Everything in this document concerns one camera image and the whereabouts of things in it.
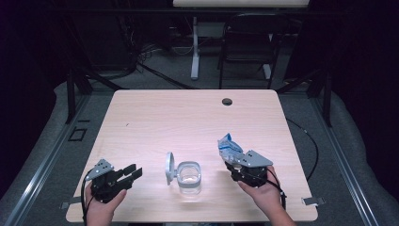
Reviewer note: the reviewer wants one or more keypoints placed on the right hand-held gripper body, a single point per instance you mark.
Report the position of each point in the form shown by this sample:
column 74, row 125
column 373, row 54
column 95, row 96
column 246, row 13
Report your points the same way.
column 251, row 171

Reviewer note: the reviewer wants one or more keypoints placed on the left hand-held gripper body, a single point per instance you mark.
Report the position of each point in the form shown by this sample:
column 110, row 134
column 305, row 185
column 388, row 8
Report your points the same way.
column 105, row 185

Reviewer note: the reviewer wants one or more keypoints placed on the blue and white pouch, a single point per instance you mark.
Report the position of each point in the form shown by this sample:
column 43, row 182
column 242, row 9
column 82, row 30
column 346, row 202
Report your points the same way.
column 230, row 149

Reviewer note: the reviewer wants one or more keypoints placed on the clear jar with grey lid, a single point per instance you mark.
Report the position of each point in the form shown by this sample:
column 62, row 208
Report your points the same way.
column 189, row 163

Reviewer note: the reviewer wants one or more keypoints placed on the person's right hand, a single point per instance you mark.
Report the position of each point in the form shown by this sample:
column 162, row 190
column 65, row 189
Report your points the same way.
column 265, row 194

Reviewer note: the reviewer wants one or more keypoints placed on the person's left hand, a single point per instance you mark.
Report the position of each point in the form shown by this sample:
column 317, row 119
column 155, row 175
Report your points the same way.
column 100, row 213

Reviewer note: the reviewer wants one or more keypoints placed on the grey tape strip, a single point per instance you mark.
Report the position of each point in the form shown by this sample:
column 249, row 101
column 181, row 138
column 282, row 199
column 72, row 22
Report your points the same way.
column 313, row 201
column 67, row 204

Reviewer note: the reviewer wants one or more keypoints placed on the black floor outlet plate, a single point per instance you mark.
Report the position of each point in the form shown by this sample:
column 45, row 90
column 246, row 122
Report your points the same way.
column 76, row 134

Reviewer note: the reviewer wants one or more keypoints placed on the white standing desk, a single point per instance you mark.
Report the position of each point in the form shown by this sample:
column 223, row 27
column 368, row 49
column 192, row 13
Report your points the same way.
column 195, row 62

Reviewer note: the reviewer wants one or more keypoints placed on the black folding chair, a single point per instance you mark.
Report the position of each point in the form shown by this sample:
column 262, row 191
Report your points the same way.
column 247, row 47

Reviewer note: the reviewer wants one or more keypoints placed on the metal floor rail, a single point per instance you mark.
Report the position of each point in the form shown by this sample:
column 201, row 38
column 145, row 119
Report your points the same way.
column 345, row 166
column 37, row 175

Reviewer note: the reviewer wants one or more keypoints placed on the black metal frame post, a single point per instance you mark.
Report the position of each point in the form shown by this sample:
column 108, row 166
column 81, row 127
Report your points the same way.
column 328, row 103
column 71, row 100

